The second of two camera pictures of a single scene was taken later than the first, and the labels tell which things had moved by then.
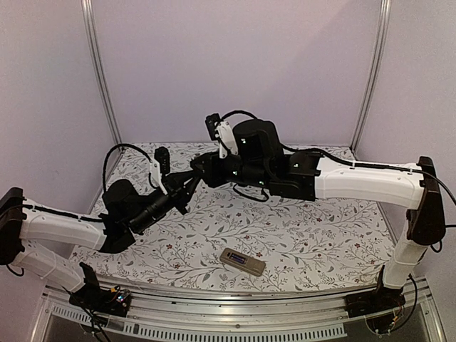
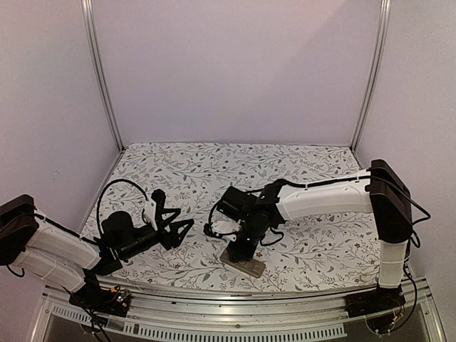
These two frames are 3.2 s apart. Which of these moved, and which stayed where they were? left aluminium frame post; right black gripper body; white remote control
Moved: right black gripper body
Stayed: white remote control; left aluminium frame post
